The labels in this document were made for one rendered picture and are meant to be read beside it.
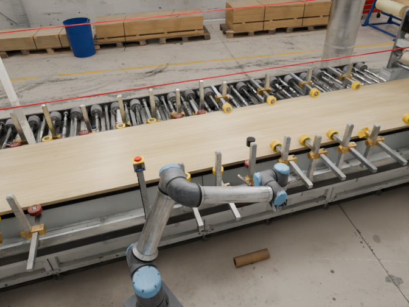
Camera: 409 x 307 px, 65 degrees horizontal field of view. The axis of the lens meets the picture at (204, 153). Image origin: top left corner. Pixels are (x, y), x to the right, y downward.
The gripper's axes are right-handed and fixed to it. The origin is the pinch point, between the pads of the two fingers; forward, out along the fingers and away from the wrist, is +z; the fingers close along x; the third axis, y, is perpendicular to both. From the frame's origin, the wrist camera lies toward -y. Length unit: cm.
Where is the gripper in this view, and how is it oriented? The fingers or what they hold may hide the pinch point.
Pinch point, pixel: (274, 209)
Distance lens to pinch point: 217.9
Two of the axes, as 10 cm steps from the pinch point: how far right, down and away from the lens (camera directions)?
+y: 2.7, 5.4, -8.0
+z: 0.3, 8.2, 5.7
